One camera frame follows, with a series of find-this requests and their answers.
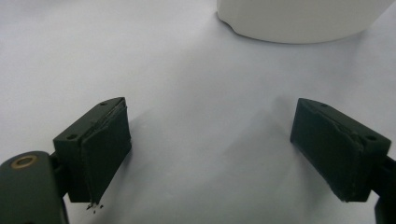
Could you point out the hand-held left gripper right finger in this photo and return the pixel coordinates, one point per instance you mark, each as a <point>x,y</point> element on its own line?
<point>336,149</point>

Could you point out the white bottle with blue pump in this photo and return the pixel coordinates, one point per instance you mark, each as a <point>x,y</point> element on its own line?
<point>299,18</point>

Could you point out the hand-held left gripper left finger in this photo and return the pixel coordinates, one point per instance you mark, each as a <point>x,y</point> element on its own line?
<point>99,155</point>

